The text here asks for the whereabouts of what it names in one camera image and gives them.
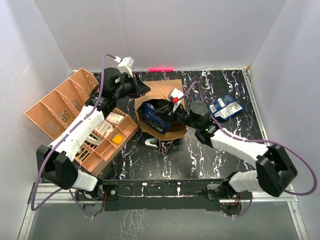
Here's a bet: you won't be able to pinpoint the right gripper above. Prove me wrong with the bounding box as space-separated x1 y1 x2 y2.
154 102 200 130

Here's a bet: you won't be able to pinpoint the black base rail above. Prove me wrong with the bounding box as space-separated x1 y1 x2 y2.
75 179 251 211

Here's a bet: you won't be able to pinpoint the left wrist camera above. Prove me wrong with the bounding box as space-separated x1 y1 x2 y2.
115 56 135 78

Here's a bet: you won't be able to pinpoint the pink tape strip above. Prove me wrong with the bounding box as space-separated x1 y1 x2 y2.
148 67 174 72

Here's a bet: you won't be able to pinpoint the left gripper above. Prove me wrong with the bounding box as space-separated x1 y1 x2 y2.
112 72 150 101

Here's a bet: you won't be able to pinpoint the brown paper bag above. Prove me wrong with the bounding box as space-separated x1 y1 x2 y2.
134 79 187 145

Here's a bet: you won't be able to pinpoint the blue white snack packet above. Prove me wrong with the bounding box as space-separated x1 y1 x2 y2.
208 94 245 121

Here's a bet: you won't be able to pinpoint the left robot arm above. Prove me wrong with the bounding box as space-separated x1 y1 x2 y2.
36 69 151 200

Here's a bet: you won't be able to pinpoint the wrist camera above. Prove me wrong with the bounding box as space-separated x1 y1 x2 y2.
115 56 135 78
168 88 184 113

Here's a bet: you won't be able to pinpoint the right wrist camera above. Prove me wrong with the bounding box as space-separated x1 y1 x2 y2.
168 88 184 113

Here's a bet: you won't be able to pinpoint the yellow sticky note pad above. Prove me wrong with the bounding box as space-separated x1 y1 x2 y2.
111 133 123 145

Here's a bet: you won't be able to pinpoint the dark blue snack bag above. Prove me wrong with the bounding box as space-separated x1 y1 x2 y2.
142 103 170 134

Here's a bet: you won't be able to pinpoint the orange desk organizer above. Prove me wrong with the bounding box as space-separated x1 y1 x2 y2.
24 68 138 177

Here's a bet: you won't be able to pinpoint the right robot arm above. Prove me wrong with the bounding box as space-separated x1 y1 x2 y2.
152 99 298 199

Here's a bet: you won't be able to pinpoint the card packs in organizer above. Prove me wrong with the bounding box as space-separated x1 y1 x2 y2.
86 112 125 146

